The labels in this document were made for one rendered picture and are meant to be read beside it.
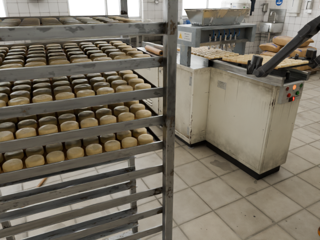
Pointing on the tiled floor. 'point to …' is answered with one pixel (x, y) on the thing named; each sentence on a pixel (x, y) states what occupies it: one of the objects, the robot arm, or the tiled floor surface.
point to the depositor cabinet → (184, 99)
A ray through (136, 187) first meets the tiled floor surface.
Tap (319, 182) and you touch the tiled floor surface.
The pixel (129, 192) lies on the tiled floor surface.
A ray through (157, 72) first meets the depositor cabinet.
